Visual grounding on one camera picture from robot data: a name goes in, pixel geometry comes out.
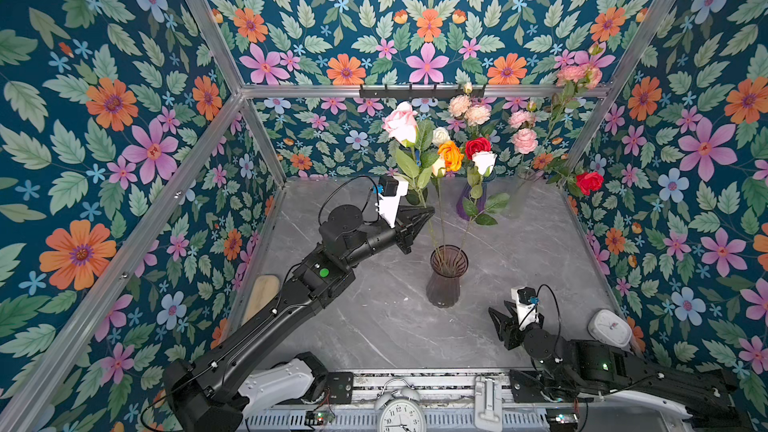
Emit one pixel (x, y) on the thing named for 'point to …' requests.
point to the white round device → (607, 327)
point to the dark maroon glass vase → (448, 263)
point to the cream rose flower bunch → (475, 115)
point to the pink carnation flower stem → (525, 140)
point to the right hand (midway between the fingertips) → (494, 312)
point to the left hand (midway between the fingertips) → (438, 206)
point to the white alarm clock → (402, 410)
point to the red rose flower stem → (580, 183)
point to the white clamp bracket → (488, 405)
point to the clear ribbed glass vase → (525, 177)
